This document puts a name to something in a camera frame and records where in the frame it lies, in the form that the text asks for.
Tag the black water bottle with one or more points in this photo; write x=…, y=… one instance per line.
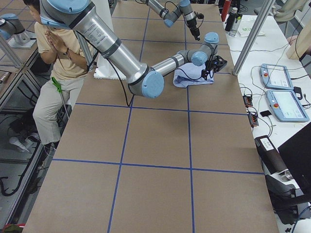
x=231, y=19

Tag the upper teach pendant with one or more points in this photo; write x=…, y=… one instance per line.
x=275, y=77

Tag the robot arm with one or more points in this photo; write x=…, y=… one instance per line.
x=182, y=9
x=81, y=16

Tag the seated person in beige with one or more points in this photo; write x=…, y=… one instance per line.
x=60, y=48

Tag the red bottle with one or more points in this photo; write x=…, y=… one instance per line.
x=226, y=7

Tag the teach pendant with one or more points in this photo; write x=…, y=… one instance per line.
x=286, y=106
x=275, y=77

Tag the black smartphone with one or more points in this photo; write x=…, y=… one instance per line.
x=265, y=113

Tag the lower teach pendant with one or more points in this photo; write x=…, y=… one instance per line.
x=286, y=106

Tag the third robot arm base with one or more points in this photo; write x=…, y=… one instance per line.
x=14, y=32

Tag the black monitor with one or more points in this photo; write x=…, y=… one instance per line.
x=296, y=154

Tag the brown cylinder device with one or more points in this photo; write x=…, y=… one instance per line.
x=269, y=154

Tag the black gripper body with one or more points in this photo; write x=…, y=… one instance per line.
x=209, y=67
x=193, y=29

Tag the clear water bottle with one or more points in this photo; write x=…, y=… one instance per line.
x=236, y=24

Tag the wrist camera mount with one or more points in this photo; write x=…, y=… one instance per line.
x=199, y=15
x=218, y=64

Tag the light blue striped shirt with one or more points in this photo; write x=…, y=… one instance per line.
x=190, y=74

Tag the aluminium frame post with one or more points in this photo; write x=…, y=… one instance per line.
x=261, y=17

